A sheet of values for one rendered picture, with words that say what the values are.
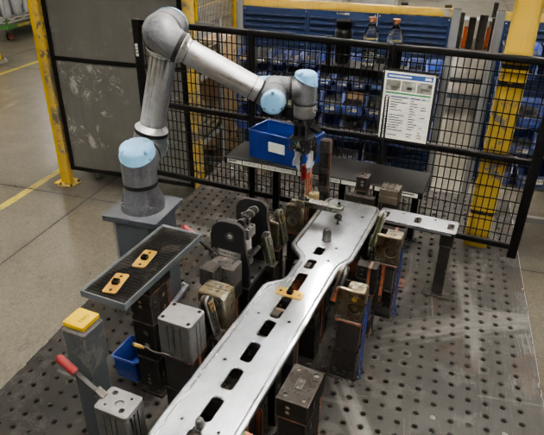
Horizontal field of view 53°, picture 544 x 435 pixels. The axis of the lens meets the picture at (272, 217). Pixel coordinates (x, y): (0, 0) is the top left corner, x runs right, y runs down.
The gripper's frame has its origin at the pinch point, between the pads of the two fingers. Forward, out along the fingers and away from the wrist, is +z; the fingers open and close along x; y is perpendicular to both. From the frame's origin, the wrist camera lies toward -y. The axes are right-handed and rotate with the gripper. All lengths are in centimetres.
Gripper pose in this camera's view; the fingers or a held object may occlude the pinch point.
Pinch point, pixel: (304, 168)
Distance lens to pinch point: 196.6
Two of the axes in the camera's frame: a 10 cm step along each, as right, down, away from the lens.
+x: 9.1, 2.1, -3.5
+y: -4.0, 4.4, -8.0
